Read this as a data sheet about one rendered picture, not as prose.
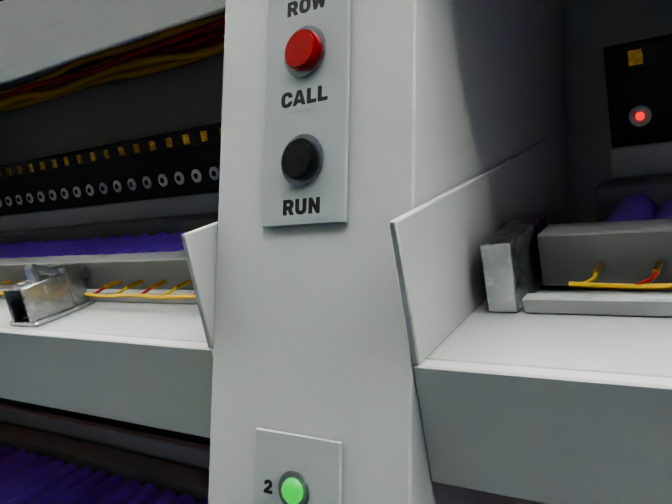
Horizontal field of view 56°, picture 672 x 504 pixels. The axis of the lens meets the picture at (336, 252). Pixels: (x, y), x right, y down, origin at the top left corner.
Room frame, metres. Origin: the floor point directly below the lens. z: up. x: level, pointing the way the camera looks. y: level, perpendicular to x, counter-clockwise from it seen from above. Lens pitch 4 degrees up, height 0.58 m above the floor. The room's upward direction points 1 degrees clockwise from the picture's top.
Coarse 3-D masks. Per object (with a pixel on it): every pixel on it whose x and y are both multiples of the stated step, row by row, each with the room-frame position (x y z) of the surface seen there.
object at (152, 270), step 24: (0, 264) 0.45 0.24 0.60; (24, 264) 0.43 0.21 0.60; (48, 264) 0.42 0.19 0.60; (96, 264) 0.39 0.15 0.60; (120, 264) 0.38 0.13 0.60; (144, 264) 0.36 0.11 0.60; (168, 264) 0.35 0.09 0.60; (96, 288) 0.40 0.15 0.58; (120, 288) 0.38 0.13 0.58; (144, 288) 0.37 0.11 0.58; (168, 288) 0.36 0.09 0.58; (192, 288) 0.35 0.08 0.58
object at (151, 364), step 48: (192, 240) 0.26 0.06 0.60; (0, 336) 0.37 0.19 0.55; (48, 336) 0.34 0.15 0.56; (96, 336) 0.32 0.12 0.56; (144, 336) 0.30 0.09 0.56; (192, 336) 0.29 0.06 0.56; (0, 384) 0.39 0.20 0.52; (48, 384) 0.36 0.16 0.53; (96, 384) 0.33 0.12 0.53; (144, 384) 0.31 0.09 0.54; (192, 384) 0.29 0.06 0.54; (192, 432) 0.30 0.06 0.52
